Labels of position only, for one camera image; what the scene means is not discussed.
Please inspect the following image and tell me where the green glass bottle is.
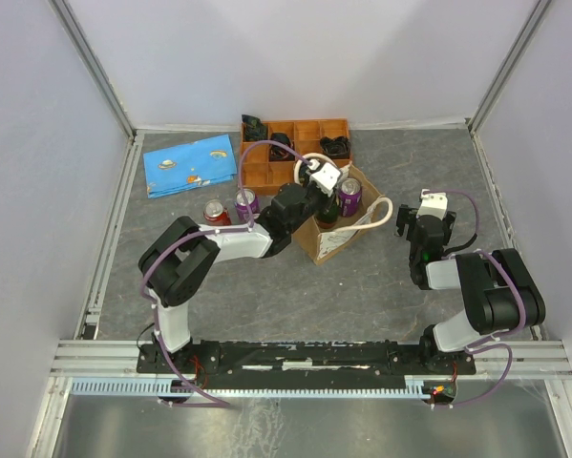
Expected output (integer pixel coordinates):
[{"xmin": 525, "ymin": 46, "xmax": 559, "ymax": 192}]
[{"xmin": 315, "ymin": 200, "xmax": 340, "ymax": 229}]

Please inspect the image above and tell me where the purple soda can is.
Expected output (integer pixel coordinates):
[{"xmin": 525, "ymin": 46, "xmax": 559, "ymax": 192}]
[
  {"xmin": 234, "ymin": 188, "xmax": 260, "ymax": 222},
  {"xmin": 338, "ymin": 177, "xmax": 362, "ymax": 218}
]

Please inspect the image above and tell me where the red soda can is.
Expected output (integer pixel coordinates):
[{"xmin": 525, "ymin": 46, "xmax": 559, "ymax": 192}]
[{"xmin": 203, "ymin": 199, "xmax": 232, "ymax": 226}]

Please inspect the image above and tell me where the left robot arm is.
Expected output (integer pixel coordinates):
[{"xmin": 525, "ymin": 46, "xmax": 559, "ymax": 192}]
[{"xmin": 138, "ymin": 183, "xmax": 335, "ymax": 372}]

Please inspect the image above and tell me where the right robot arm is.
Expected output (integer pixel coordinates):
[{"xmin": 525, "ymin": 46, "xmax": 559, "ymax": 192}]
[{"xmin": 396, "ymin": 202, "xmax": 546, "ymax": 373}]

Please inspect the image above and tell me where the brown canvas bag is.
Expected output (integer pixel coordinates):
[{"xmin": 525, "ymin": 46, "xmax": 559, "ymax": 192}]
[{"xmin": 294, "ymin": 162, "xmax": 393, "ymax": 265}]

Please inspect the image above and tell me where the black rolled tie right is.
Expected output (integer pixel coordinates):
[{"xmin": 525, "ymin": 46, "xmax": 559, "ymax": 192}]
[{"xmin": 320, "ymin": 135, "xmax": 351, "ymax": 159}]

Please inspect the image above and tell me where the black rolled tie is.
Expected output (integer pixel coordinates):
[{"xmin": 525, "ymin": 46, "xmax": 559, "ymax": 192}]
[
  {"xmin": 320, "ymin": 135, "xmax": 351, "ymax": 159},
  {"xmin": 269, "ymin": 132, "xmax": 293, "ymax": 161}
]

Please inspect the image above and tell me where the black rolled tie middle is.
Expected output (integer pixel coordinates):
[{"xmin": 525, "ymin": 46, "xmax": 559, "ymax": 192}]
[{"xmin": 269, "ymin": 132, "xmax": 293, "ymax": 161}]

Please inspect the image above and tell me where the dark rolled tie top-left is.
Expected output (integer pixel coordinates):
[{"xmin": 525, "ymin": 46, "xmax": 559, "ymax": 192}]
[{"xmin": 242, "ymin": 114, "xmax": 268, "ymax": 142}]

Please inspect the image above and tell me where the blue patterned cloth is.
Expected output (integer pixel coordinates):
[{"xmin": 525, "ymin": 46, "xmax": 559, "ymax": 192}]
[{"xmin": 143, "ymin": 135, "xmax": 237, "ymax": 198}]

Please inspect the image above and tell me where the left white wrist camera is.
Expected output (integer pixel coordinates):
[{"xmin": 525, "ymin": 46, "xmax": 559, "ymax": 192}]
[{"xmin": 304, "ymin": 158, "xmax": 342, "ymax": 197}]

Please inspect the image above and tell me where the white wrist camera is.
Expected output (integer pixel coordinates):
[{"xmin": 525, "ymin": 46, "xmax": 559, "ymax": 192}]
[
  {"xmin": 304, "ymin": 158, "xmax": 342, "ymax": 197},
  {"xmin": 417, "ymin": 189, "xmax": 448, "ymax": 220}
]

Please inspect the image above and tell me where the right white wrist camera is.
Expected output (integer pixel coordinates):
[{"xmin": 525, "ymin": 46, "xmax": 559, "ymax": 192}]
[{"xmin": 417, "ymin": 189, "xmax": 448, "ymax": 220}]

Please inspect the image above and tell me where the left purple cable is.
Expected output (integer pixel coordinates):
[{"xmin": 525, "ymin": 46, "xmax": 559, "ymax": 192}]
[{"xmin": 138, "ymin": 139, "xmax": 315, "ymax": 409}]

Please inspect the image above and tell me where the purple cable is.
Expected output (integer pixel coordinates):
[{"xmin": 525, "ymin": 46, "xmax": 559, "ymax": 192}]
[
  {"xmin": 138, "ymin": 139, "xmax": 315, "ymax": 409},
  {"xmin": 428, "ymin": 189, "xmax": 530, "ymax": 410}
]

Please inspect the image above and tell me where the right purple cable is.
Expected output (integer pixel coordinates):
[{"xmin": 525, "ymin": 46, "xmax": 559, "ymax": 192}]
[{"xmin": 428, "ymin": 189, "xmax": 530, "ymax": 410}]

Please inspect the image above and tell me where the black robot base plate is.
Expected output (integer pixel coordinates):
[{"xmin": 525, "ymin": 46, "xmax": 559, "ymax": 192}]
[{"xmin": 137, "ymin": 338, "xmax": 477, "ymax": 391}]

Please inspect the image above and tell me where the blue slotted cable duct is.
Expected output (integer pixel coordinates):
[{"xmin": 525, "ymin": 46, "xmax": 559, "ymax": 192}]
[{"xmin": 70, "ymin": 377, "xmax": 430, "ymax": 400}]

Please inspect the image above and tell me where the aluminium frame rail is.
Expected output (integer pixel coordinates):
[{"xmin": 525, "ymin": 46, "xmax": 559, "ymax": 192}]
[{"xmin": 51, "ymin": 340, "xmax": 572, "ymax": 381}]

